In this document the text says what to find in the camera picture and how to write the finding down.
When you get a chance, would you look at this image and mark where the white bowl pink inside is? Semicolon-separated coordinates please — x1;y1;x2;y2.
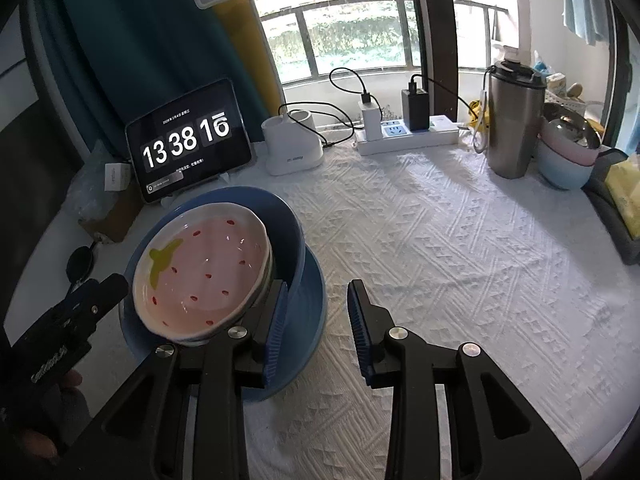
131;203;272;344

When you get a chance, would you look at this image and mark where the blue plate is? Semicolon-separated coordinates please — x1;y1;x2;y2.
118;246;326;403

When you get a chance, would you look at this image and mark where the large dark blue bowl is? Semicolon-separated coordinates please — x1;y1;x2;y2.
125;186;306;322

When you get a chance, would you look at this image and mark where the cream yellow bowl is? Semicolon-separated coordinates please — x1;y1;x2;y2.
158;236;273;346

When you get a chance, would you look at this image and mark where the person's left hand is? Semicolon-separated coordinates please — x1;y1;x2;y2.
22;366;84;458

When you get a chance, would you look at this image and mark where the black round device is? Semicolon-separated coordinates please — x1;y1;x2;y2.
65;246;94;284

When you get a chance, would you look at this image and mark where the white textured tablecloth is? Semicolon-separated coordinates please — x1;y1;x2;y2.
74;131;640;480

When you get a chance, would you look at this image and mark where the small white box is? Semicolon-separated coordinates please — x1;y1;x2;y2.
104;162;131;192

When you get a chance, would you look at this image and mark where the dark grey folded cloth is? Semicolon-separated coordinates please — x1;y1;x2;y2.
582;148;640;266

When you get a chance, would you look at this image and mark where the light blue bowl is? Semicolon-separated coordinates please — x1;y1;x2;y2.
537;140;593;191

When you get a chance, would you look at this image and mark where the yellow tissue pack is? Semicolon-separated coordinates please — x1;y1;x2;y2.
604;154;640;240

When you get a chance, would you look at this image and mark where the tablet showing clock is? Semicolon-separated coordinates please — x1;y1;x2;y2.
125;78;253;204

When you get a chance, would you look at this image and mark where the white desk lamp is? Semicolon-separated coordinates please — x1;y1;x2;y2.
194;0;323;176

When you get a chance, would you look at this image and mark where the pink steel-lined bowl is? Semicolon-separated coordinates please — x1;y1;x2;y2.
540;103;602;166

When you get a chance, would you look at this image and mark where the white power strip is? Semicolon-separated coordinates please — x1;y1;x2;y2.
354;115;459;156

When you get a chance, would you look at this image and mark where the black power adapter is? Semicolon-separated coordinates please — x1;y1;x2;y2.
401;74;431;131

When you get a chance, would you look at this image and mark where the teal curtain left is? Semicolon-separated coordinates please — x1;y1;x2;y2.
34;0;268;158

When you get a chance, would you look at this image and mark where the white charger plug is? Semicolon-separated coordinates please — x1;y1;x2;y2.
359;91;383;142

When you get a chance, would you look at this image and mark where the stainless steel tumbler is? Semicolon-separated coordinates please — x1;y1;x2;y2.
474;60;547;179

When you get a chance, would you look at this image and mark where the yellow curtain left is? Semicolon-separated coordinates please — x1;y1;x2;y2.
194;0;283;116

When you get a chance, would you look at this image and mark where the hanging blue garment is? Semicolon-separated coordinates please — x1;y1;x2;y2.
563;0;608;46

